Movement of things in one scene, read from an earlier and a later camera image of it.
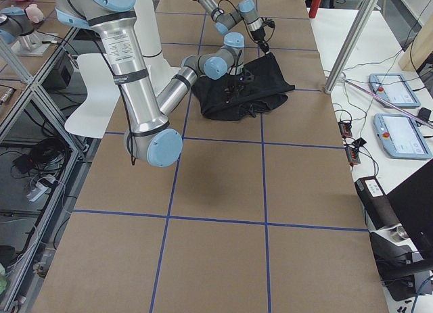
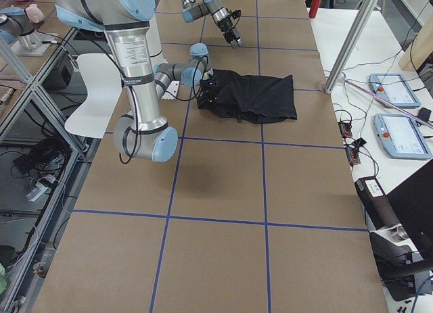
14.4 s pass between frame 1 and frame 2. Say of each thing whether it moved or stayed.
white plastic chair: stayed
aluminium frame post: stayed
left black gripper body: moved
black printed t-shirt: moved
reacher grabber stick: stayed
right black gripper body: moved
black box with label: stayed
